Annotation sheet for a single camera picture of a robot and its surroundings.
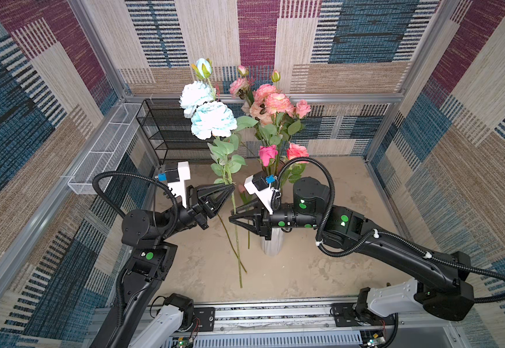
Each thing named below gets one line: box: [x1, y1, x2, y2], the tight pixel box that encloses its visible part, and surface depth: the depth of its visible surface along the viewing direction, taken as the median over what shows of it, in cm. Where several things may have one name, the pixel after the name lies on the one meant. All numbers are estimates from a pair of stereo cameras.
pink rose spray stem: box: [295, 99, 312, 119], surface depth 78 cm
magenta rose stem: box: [258, 144, 279, 175], surface depth 62 cm
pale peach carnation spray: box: [229, 65, 273, 127], surface depth 74 cm
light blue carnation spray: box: [179, 57, 246, 288], surface depth 41 cm
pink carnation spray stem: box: [252, 68, 301, 166], surface depth 64 cm
